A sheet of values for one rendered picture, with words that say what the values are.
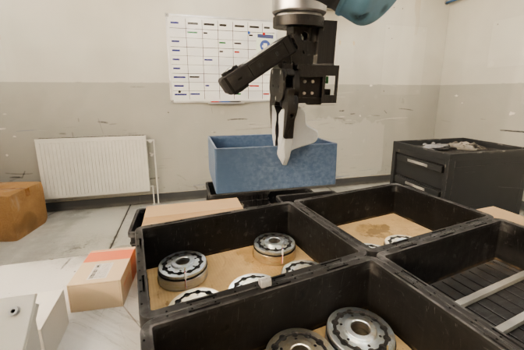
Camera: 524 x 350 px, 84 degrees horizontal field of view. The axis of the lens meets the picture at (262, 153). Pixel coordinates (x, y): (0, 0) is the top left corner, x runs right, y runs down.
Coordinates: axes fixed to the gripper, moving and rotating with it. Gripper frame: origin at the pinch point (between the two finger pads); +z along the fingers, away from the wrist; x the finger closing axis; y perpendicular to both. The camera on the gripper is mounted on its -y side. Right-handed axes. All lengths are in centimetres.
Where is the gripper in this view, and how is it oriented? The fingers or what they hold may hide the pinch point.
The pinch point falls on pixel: (279, 156)
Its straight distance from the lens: 45.7
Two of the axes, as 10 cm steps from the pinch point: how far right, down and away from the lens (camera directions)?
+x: -2.4, -2.7, 9.3
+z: -0.2, 9.6, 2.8
